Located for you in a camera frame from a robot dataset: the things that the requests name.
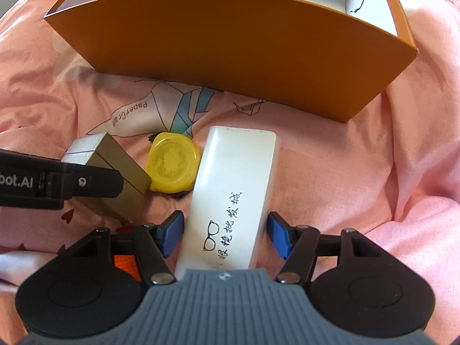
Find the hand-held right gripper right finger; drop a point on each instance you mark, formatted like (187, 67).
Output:
(281, 235)

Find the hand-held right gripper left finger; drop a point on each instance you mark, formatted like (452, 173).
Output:
(171, 233)

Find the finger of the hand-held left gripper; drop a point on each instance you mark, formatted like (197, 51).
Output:
(97, 185)

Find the grey rectangular box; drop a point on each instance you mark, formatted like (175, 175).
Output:
(107, 158)

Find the white glasses case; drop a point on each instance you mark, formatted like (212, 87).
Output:
(237, 179)

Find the orange cardboard box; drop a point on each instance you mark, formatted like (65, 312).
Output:
(215, 43)

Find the orange object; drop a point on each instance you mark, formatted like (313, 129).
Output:
(125, 264)

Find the pink printed blanket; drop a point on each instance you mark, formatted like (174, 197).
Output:
(395, 169)

